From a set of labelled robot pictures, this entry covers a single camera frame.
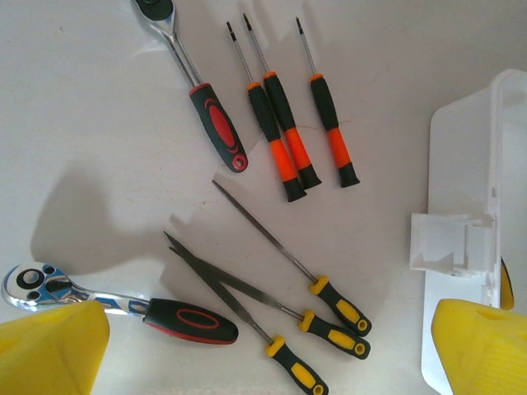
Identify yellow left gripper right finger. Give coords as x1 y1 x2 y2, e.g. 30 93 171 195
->
430 298 527 395

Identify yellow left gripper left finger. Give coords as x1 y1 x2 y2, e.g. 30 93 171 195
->
0 300 111 395

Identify orange black precision screwdriver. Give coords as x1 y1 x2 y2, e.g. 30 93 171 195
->
294 16 362 189
241 12 324 191
225 21 309 203

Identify ratchet wrench solid red grip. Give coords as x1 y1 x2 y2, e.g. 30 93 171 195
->
130 0 250 174

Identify translucent white plastic tool box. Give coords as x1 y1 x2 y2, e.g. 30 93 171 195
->
410 68 527 395

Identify yellow black needle file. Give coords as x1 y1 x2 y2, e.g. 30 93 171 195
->
167 245 330 395
163 230 372 361
211 179 374 337

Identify ratchet wrench red outline grip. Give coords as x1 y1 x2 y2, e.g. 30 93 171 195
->
0 262 240 346

